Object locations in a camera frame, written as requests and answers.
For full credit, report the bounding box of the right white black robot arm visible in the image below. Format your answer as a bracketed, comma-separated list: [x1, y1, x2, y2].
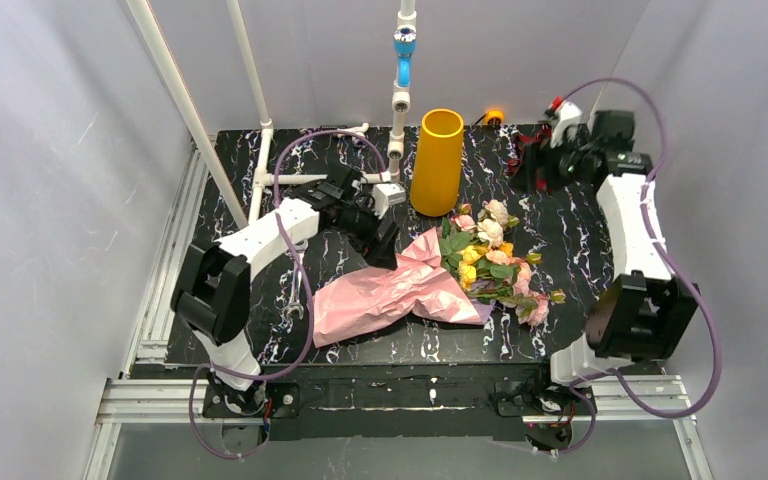
[536, 100, 698, 386]

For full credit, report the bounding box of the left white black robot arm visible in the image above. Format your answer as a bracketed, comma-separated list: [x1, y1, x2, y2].
[171, 166, 406, 392]

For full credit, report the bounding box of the pink paper flower bouquet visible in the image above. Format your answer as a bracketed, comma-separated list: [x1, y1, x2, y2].
[313, 200, 566, 347]

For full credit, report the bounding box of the red printed ribbon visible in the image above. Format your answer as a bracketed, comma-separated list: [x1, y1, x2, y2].
[507, 123, 552, 194]

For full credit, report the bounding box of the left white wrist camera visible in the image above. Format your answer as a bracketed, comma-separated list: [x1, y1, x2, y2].
[371, 182, 407, 219]

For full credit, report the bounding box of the white PVC pipe frame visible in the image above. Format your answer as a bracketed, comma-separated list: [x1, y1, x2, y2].
[126, 0, 417, 229]

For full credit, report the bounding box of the yellow cylindrical vase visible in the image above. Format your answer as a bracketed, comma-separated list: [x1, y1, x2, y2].
[410, 108, 464, 217]

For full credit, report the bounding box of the small white pipe elbow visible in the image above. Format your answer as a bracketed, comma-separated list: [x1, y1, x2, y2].
[333, 122, 370, 148]

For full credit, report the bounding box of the aluminium extrusion frame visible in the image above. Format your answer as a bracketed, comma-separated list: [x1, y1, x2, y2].
[83, 143, 714, 479]

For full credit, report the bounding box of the orange round button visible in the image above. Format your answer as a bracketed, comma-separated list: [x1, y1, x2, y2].
[474, 109, 505, 126]

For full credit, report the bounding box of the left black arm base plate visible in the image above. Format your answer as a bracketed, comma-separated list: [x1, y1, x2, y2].
[200, 378, 300, 420]

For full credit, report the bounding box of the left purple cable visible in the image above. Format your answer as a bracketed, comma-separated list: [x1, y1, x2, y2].
[187, 128, 388, 461]

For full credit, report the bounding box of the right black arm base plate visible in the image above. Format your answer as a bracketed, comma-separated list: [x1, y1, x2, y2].
[491, 377, 589, 419]

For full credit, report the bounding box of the blue pipe valve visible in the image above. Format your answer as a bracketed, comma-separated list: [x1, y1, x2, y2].
[393, 25, 417, 87]

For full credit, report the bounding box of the silver open-end wrench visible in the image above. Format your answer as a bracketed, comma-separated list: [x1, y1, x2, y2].
[282, 240, 308, 322]

